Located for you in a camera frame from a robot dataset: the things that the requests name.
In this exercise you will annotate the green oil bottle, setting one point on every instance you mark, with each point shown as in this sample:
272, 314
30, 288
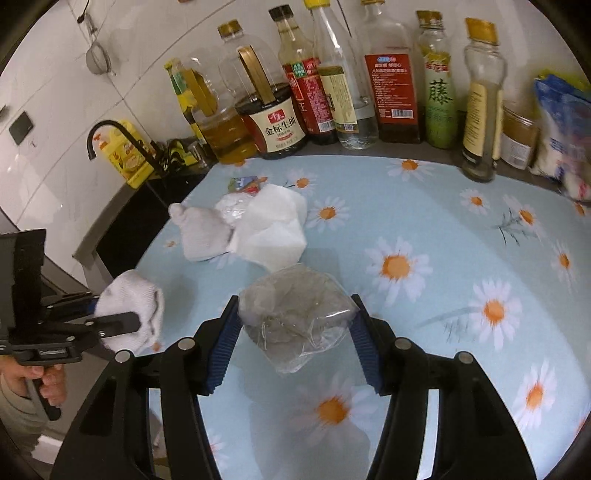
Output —
438, 106

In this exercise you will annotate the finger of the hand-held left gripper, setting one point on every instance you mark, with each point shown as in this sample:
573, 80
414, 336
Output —
115, 323
69, 307

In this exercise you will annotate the white paper sheet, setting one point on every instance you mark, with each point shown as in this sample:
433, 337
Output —
272, 235

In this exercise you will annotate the black wall switch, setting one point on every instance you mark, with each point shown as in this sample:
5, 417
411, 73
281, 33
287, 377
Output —
21, 127

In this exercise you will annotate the black faucet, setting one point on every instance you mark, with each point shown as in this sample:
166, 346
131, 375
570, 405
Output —
92, 145

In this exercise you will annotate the metal strainer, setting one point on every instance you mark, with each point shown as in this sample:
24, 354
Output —
97, 60

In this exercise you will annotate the colourful snack wrapper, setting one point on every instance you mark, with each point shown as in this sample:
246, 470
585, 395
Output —
247, 184

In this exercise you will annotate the clear bottle cream label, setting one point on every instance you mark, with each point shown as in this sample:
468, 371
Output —
341, 101

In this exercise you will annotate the person's left forearm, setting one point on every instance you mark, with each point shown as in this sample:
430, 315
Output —
16, 415

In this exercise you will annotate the yellow dish soap bottle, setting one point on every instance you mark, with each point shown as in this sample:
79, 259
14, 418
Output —
127, 161

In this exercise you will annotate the gold cap red label bottle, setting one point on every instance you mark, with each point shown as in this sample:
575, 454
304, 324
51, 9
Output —
392, 87

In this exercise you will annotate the black yellow sponge holder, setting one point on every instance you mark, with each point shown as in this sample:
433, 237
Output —
178, 154

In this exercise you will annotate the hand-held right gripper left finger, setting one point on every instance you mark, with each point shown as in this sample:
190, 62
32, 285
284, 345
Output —
221, 355

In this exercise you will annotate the soy sauce jug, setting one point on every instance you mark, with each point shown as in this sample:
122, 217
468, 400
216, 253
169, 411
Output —
277, 129

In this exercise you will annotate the white and blue bag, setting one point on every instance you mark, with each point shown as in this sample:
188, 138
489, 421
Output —
558, 134

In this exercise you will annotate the clear plastic bag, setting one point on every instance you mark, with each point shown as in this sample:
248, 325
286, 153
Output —
295, 314

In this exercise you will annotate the blue daisy print tablecloth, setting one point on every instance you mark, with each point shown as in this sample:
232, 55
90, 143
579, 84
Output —
415, 221

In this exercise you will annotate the black sink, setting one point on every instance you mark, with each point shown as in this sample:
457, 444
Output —
134, 217

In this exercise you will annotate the small brown jar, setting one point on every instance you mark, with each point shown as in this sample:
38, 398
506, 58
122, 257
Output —
517, 138

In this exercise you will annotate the clear bottle yellow cap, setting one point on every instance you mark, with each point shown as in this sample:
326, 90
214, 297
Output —
480, 115

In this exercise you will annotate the person's left hand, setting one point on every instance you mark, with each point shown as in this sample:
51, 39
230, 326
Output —
53, 385

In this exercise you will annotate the dark bottle red label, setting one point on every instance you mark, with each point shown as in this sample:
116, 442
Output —
309, 92

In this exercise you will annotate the large white cloth wad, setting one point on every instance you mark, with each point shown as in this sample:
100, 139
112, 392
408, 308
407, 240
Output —
134, 300

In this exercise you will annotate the green yellow label bottle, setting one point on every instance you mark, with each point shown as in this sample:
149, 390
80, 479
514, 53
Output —
178, 85

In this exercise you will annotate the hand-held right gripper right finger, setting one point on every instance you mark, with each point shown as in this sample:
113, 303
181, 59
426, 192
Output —
369, 355

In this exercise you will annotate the cooking oil jug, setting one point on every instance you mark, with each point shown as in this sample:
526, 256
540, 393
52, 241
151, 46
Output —
226, 134

